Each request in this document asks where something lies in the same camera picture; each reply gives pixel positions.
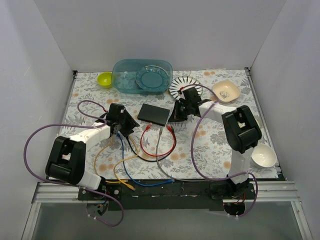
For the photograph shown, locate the red ethernet cable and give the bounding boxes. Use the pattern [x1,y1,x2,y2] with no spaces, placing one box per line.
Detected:
[140,122,177,158]

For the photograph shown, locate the black network switch box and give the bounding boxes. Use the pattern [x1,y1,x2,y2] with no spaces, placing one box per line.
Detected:
[137,103,170,127]

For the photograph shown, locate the black ethernet cable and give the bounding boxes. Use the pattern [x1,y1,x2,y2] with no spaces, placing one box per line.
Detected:
[126,134,173,163]

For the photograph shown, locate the blue ethernet cable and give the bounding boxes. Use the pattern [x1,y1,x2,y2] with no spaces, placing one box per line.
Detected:
[116,133,175,187]

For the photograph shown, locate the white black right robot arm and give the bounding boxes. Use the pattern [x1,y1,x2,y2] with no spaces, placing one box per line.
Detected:
[168,84,262,199]

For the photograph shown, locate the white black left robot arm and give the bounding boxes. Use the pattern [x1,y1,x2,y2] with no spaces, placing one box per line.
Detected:
[45,103,139,200]

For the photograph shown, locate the white black striped plate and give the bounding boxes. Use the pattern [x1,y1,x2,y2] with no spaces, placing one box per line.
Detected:
[168,76,203,100]

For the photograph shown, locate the floral tablecloth mat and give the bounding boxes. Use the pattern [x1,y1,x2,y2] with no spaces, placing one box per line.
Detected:
[49,69,280,181]

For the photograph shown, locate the cream square bowl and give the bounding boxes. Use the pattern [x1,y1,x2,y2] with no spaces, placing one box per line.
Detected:
[212,80,241,103]

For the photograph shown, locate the lime green bowl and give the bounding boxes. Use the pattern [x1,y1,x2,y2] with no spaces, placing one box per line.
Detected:
[97,72,112,89]

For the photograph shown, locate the teal plastic tub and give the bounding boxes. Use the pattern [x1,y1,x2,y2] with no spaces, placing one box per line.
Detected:
[111,59,173,95]

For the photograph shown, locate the clear glass plate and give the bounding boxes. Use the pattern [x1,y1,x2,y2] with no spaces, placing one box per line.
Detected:
[135,65,170,92]

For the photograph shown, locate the white round bowl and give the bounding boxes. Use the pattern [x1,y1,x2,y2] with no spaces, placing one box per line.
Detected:
[251,143,277,168]

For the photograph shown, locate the grey ethernet cable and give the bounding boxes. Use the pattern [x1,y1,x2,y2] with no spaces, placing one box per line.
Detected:
[154,128,226,182]

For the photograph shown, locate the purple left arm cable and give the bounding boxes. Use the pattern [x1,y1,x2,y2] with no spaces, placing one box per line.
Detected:
[23,99,125,227]

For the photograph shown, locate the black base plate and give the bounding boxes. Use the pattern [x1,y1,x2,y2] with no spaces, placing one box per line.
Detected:
[77,179,251,212]

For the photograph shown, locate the aluminium front rail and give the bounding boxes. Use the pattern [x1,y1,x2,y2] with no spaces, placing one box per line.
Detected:
[32,181,301,203]

